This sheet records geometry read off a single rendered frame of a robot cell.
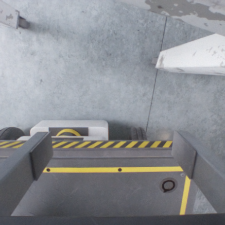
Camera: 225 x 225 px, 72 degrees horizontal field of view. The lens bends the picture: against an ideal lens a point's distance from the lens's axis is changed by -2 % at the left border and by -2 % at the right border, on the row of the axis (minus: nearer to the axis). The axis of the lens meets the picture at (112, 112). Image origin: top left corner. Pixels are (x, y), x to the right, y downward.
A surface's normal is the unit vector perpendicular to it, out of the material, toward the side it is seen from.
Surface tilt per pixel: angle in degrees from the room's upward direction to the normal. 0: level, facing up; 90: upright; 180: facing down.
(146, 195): 0
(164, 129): 0
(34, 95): 0
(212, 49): 90
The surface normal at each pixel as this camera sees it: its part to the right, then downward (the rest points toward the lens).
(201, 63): -0.97, -0.25
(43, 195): 0.02, 0.26
